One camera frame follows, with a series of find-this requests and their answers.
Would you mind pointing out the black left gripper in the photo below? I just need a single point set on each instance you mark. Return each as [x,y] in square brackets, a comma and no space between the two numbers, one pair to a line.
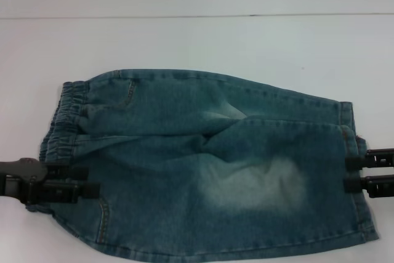
[21,176]

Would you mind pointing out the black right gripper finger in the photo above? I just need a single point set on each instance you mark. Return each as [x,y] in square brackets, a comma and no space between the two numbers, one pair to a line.
[375,159]
[375,186]

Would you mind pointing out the blue denim shorts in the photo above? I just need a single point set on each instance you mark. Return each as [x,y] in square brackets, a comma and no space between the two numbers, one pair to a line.
[191,183]

